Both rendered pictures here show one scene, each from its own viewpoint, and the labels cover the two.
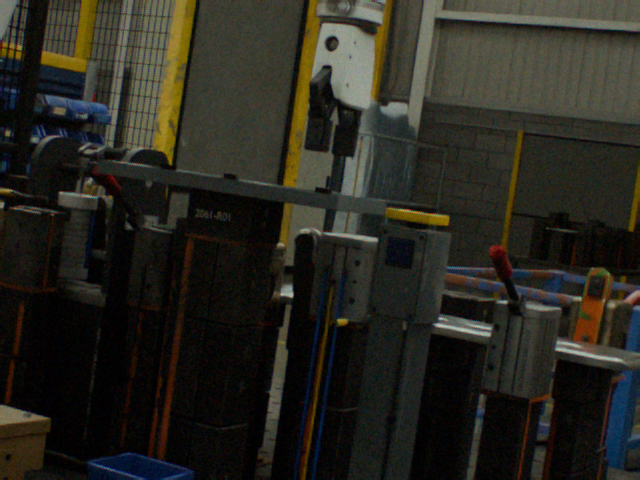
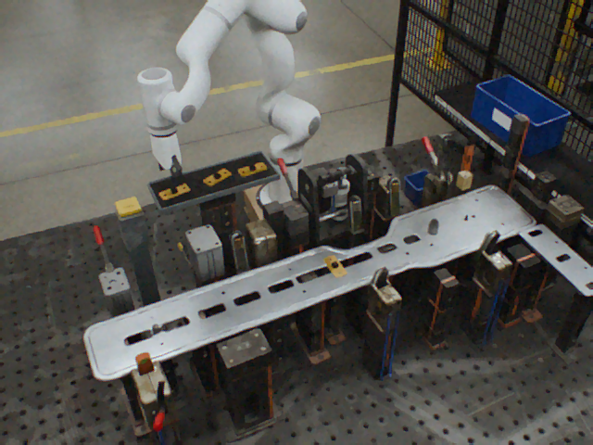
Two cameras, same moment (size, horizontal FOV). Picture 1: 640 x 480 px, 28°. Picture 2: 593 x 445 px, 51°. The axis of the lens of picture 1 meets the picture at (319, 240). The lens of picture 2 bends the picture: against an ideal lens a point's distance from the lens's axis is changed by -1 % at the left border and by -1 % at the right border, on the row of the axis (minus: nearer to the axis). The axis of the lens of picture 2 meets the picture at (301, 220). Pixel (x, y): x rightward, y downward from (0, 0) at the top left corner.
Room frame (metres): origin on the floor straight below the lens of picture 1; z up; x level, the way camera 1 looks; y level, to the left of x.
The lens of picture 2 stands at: (2.75, -0.93, 2.32)
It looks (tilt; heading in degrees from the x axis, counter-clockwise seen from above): 42 degrees down; 126
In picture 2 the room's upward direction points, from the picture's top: straight up
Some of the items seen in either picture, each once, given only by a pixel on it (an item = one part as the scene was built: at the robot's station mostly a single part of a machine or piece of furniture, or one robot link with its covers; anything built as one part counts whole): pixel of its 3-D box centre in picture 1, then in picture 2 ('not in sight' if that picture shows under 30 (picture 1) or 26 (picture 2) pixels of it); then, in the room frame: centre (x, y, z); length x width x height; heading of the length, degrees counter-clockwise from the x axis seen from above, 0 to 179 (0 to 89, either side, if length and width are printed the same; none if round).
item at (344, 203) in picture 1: (239, 186); (214, 180); (1.68, 0.12, 1.16); 0.37 x 0.14 x 0.02; 62
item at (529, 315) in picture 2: not in sight; (535, 279); (2.56, 0.61, 0.84); 0.11 x 0.06 x 0.29; 152
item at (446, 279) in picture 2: not in sight; (439, 311); (2.37, 0.32, 0.84); 0.11 x 0.08 x 0.29; 152
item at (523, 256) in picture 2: not in sight; (512, 286); (2.51, 0.55, 0.84); 0.11 x 0.10 x 0.28; 152
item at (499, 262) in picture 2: not in sight; (485, 298); (2.46, 0.42, 0.87); 0.12 x 0.09 x 0.35; 152
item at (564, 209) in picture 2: not in sight; (551, 246); (2.55, 0.75, 0.88); 0.08 x 0.08 x 0.36; 62
